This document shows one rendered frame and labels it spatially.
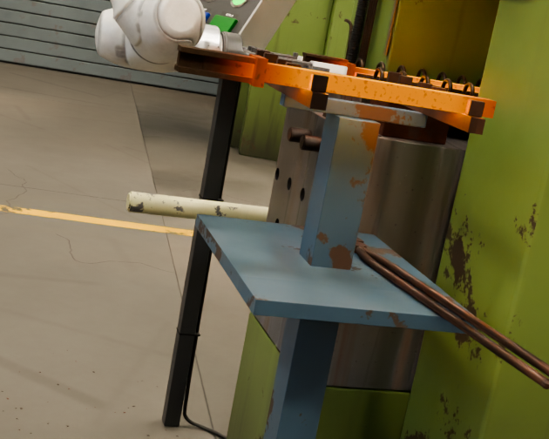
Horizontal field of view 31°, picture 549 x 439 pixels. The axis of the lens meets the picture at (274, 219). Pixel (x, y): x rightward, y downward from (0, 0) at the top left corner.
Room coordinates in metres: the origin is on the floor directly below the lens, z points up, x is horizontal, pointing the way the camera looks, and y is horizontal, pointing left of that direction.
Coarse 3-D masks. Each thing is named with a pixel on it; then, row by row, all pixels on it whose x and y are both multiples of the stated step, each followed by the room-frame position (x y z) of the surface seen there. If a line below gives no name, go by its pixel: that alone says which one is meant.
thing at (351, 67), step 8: (304, 56) 1.83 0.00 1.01; (312, 56) 1.82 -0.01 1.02; (320, 56) 1.83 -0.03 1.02; (336, 64) 1.84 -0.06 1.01; (344, 64) 1.85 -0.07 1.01; (352, 64) 1.84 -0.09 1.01; (352, 72) 1.84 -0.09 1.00; (360, 72) 1.85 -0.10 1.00; (368, 72) 1.85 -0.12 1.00; (384, 72) 1.86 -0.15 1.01; (416, 80) 1.88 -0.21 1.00; (424, 80) 1.89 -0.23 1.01; (432, 80) 1.89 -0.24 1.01; (456, 88) 1.91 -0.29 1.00
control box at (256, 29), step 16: (208, 0) 2.32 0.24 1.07; (224, 0) 2.29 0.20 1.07; (256, 0) 2.22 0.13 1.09; (272, 0) 2.23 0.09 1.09; (288, 0) 2.26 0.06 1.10; (224, 16) 2.25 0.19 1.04; (240, 16) 2.22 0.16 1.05; (256, 16) 2.21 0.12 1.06; (272, 16) 2.24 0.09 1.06; (240, 32) 2.19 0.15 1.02; (256, 32) 2.21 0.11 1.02; (272, 32) 2.24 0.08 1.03
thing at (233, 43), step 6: (222, 36) 1.77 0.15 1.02; (228, 36) 1.76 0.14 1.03; (234, 36) 1.77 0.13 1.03; (240, 36) 1.78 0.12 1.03; (228, 42) 1.75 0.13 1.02; (234, 42) 1.76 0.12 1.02; (240, 42) 1.76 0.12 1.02; (222, 48) 1.75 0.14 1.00; (228, 48) 1.75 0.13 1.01; (234, 48) 1.75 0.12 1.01; (240, 48) 1.76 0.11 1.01; (246, 54) 1.76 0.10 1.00
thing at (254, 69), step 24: (192, 48) 1.17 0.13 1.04; (192, 72) 1.17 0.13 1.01; (216, 72) 1.18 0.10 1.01; (240, 72) 1.20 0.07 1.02; (264, 72) 1.19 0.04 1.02; (288, 72) 1.21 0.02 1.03; (312, 72) 1.22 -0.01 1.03; (360, 96) 1.24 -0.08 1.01; (384, 96) 1.25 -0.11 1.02; (408, 96) 1.25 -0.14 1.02; (432, 96) 1.26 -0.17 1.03; (456, 96) 1.27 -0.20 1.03
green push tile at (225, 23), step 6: (216, 18) 2.25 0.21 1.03; (222, 18) 2.24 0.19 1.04; (228, 18) 2.23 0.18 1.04; (210, 24) 2.25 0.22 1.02; (216, 24) 2.24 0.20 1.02; (222, 24) 2.22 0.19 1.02; (228, 24) 2.21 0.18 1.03; (234, 24) 2.21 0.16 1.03; (222, 30) 2.21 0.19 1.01; (228, 30) 2.20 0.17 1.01
